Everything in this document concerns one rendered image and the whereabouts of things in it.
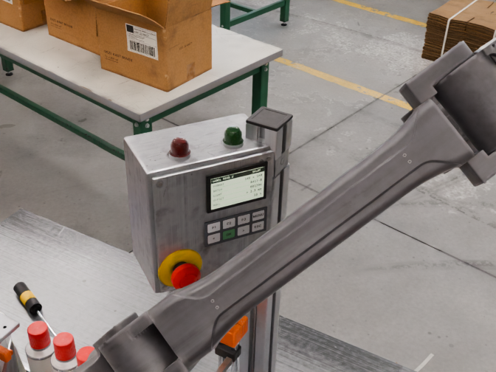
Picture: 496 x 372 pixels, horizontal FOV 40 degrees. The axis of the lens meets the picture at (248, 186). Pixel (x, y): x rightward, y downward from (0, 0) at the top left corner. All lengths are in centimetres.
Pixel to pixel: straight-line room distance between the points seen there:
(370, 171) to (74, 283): 113
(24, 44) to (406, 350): 195
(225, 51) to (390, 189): 233
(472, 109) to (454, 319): 226
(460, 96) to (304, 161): 303
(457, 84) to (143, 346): 35
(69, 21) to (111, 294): 161
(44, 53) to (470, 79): 245
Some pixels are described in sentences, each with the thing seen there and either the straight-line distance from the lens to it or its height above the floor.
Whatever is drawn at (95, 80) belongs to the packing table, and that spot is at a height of 78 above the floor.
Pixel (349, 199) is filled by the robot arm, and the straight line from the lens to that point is 59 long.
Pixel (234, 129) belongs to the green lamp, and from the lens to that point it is 84.
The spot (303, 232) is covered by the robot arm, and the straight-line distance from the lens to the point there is 59.
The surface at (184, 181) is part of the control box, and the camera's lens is 81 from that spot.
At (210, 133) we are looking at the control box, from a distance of 87.
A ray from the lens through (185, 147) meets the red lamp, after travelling 81.
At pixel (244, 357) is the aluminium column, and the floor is 108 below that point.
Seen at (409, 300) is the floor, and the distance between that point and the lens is 287.
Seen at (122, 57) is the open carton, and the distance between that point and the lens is 265.
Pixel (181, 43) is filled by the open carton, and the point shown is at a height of 94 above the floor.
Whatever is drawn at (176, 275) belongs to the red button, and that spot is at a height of 134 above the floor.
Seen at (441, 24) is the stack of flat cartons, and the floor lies 26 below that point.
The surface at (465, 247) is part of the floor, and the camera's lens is 321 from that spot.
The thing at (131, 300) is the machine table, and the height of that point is 83.
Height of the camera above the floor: 191
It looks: 34 degrees down
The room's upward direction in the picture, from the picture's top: 2 degrees clockwise
